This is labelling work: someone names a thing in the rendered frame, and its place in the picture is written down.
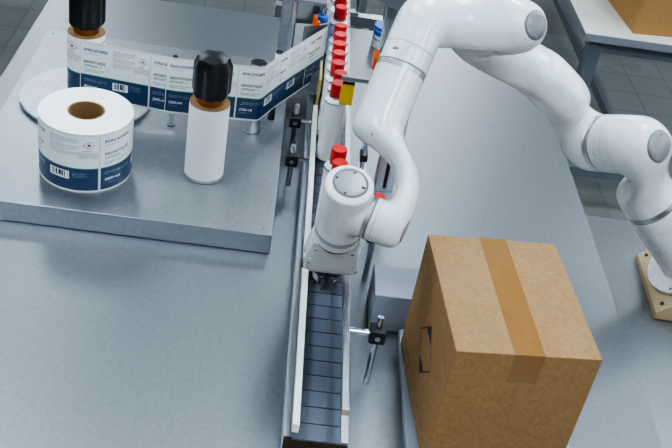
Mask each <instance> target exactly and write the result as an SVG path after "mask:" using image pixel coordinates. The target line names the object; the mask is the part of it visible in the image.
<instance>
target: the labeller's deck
mask: <svg viewBox="0 0 672 448"><path fill-rule="evenodd" d="M105 45H110V46H115V47H120V48H125V49H130V50H136V51H141V52H146V53H151V54H156V55H162V56H167V57H172V58H173V55H177V56H178V58H179V59H188V60H195V58H196V57H197V55H198V53H200V52H203V51H196V50H189V49H182V48H174V47H167V46H160V45H153V44H146V43H139V42H132V41H125V40H118V39H111V38H106V41H105ZM63 67H67V32H61V31H54V30H47V32H46V34H45V35H44V37H43V39H42V41H41V42H40V44H39V46H38V47H37V49H36V51H35V52H34V54H33V56H32V57H31V59H30V61H29V63H28V64H27V66H26V68H25V69H24V71H23V73H22V74H21V76H20V78H19V79H18V81H17V83H16V85H15V86H14V88H13V90H12V91H11V93H10V95H9V96H8V98H7V100H6V101H5V103H4V105H3V107H2V108H1V110H0V219H1V220H9V221H17V222H25V223H33V224H40V225H48V226H56V227H64V228H72V229H80V230H88V231H95V232H103V233H111V234H119V235H127V236H135V237H143V238H151V239H158V240H166V241H174V242H182V243H190V244H198V245H206V246H214V247H221V248H229V249H237V250H245V251H253V252H261V253H270V248H271V241H272V233H273V224H274V215H275V206H276V197H277V188H278V179H279V170H280V161H281V152H282V143H283V134H284V125H285V116H286V107H287V99H286V100H285V101H283V102H282V103H280V104H279V105H278V106H276V109H275V117H274V120H268V119H267V116H268V113H267V114H266V115H265V116H264V117H262V118H261V119H260V125H259V127H260V129H261V130H260V133H259V134H257V135H248V134H245V133H244V132H243V131H242V126H243V125H244V120H236V119H229V122H228V132H227V142H226V151H225V161H224V175H223V178H222V179H221V180H220V181H218V182H216V183H212V184H199V183H195V182H192V181H191V180H189V179H188V178H187V177H186V176H185V175H184V166H185V153H186V140H187V127H188V115H186V114H176V113H174V123H175V126H174V127H168V126H167V122H169V113H168V112H163V111H158V110H153V109H148V110H147V112H146V113H145V114H144V115H143V116H142V117H141V118H139V119H138V120H136V121H135V122H134V127H133V151H132V171H131V174H130V176H129V177H128V179H127V180H126V181H124V182H123V183H122V184H120V185H118V186H116V187H114V188H112V189H109V190H105V191H100V192H90V193H83V192H73V191H68V190H64V189H61V188H58V187H56V186H54V185H52V184H50V183H49V182H47V181H46V180H45V179H44V178H43V177H42V175H41V173H40V171H39V151H38V120H37V119H35V118H33V117H32V116H31V115H29V114H28V113H27V112H26V111H25V110H24V109H23V107H22V105H21V103H20V98H19V95H20V91H21V88H22V87H23V85H24V84H25V83H26V82H27V81H28V80H30V79H31V78H33V77H34V76H36V75H38V74H40V73H43V72H46V71H49V70H53V69H57V68H63Z"/></svg>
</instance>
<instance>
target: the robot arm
mask: <svg viewBox="0 0 672 448"><path fill-rule="evenodd" d="M546 32H547V19H546V16H545V13H544V12H543V10H542V9H541V8H540V7H539V6H538V5H537V4H536V3H534V2H532V1H530V0H407V1H406V2H405V3H404V4H403V5H402V7H401V8H400V10H399V12H398V14H397V16H396V18H395V20H394V23H393V25H392V27H391V29H390V32H389V34H388V37H387V39H386V41H385V44H384V46H383V49H382V51H381V53H380V56H379V58H378V60H377V63H376V65H375V68H374V70H373V73H372V75H371V78H370V80H369V83H368V85H367V87H366V90H365V92H364V95H363V97H362V100H361V102H360V105H359V107H358V109H357V112H356V115H355V117H354V120H353V126H352V128H353V132H354V134H355V135H356V136H357V137H358V138H359V139H360V140H362V141H363V142H364V143H366V144H367V145H368V146H370V147H371V148H372V149H374V150H375V151H376V152H378V153H379V154H380V155H381V156H382V157H383V158H384V159H385V160H386V161H387V162H388V163H389V165H390V166H391V168H392V170H393V172H394V175H395V180H396V188H395V192H394V195H393V197H392V199H391V200H389V201H387V200H384V199H382V198H379V197H377V196H375V195H374V194H373V193H374V183H373V180H372V179H371V177H370V176H369V174H368V173H367V172H365V171H364V170H363V169H361V168H359V167H356V166H352V165H343V166H338V167H336V168H334V169H332V170H331V171H330V172H329V173H328V174H327V176H326V178H325V182H324V186H323V191H322V196H321V200H320V205H319V209H318V214H317V219H316V223H315V225H314V227H313V228H312V229H311V231H310V233H309V235H308V238H307V241H306V244H305V248H304V253H305V255H304V257H303V258H302V260H301V265H300V266H301V267H303V268H305V269H307V270H310V271H313V272H314V273H316V274H317V275H318V279H317V283H318V284H320V290H325V291H328V289H329V285H333V282H334V280H336V279H337V277H339V276H342V275H353V274H356V273H357V267H358V262H359V256H360V250H361V238H362V239H365V240H367V241H370V242H372V243H375V244H378V245H380V246H383V247H387V248H393V247H396V246H397V245H399V244H400V242H402V239H403V237H404V235H405V233H406V231H407V229H408V226H409V224H410V221H411V219H412V216H413V214H414V211H415V208H416V205H417V202H418V198H419V191H420V183H419V176H418V171H417V167H416V164H415V161H414V159H413V157H412V155H411V153H410V151H409V149H408V146H407V144H406V142H405V140H404V128H405V125H406V123H407V121H408V118H409V116H410V113H411V111H412V109H413V106H414V104H415V102H416V99H417V97H418V95H419V92H420V90H421V88H422V85H423V83H424V81H425V78H426V76H427V73H428V71H429V69H430V66H431V64H432V61H433V59H434V57H435V54H436V52H437V50H438V48H452V50H453V51H454V52H455V53H456V54H457V55H458V56H459V57H460V58H461V59H462V60H464V61H465V62H466V63H468V64H469V65H471V66H473V67H474V68H476V69H478V70H480V71H482V72H484V73H486V74H488V75H490V76H492V77H494V78H496V79H498V80H500V81H502V82H504V83H506V84H508V85H510V86H512V87H513V88H515V89H516V90H518V91H519V92H521V93H522V94H523V95H525V96H526V97H527V98H528V99H529V100H530V101H531V102H532V103H533V104H534V105H535V106H537V107H538V108H539V109H540V110H541V111H542V112H543V113H544V114H545V115H546V117H547V118H548V119H549V121H550V123H551V124H552V126H553V128H554V130H555V133H556V136H557V139H558V142H559V145H560V148H561V150H562V152H563V154H564V155H565V157H566V158H567V159H568V160H569V161H570V162H571V163H572V164H573V165H575V166H577V167H578V168H581V169H583V170H587V171H594V172H604V173H615V174H621V175H623V176H624V178H623V179H622V180H621V182H620V183H619V185H618V188H617V192H616V197H617V202H618V204H619V206H620V208H621V210H622V212H623V213H624V215H625V216H626V218H627V219H628V221H629V222H630V224H631V225H632V227H633V228H634V230H635V231H636V232H637V234H638V235H639V237H640V238H641V240H642V241H643V243H644V244H645V246H646V247H647V249H648V250H649V252H650V253H651V255H652V258H651V260H650V262H649V265H648V278H649V281H650V282H651V284H652V285H653V287H654V288H655V289H656V290H658V291H660V292H661V293H664V294H668V295H672V179H671V178H670V176H669V172H668V165H669V161H670V158H671V155H672V136H671V134H670V133H669V131H668V130H667V129H666V128H665V126H664V125H662V124H661V123H660V122H659V121H657V120H655V119H653V118H650V117H647V116H641V115H616V114H601V113H599V112H597V111H595V110H593V109H592V108H591V107H590V106H589V104H590V99H591V98H590V92H589V90H588V88H587V86H586V84H585V82H584V81H583V79H582V78H581V77H580V76H579V75H578V74H577V72H576V71H575V70H574V69H573V68H572V67H571V66H570V65H569V64H568V63H567V62H566V61H565V60H564V59H563V58H562V57H560V56H559V55H558V54H557V53H555V52H554V51H552V50H550V49H548V48H546V47H544V46H542V45H540V43H541V42H542V41H543V39H544V37H545V35H546ZM324 286H325V289H324Z"/></svg>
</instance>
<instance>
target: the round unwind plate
mask: <svg viewBox="0 0 672 448"><path fill-rule="evenodd" d="M63 89H67V67H63V68H57V69H53V70H49V71H46V72H43V73H40V74H38V75H36V76H34V77H33V78H31V79H30V80H28V81H27V82H26V83H25V84H24V85H23V87H22V88H21V91H20V95H19V98H20V103H21V105H22V107H23V109H24V110H25V111H26V112H27V113H28V114H29V115H31V116H32V117H33V118H35V119H37V120H38V105H39V103H40V102H41V101H42V99H44V98H45V97H46V96H48V95H49V94H51V93H53V92H56V91H59V90H63ZM133 109H134V122H135V121H136V120H138V119H139V118H141V117H142V116H143V115H144V114H145V113H146V112H147V110H148V108H143V107H137V106H133Z"/></svg>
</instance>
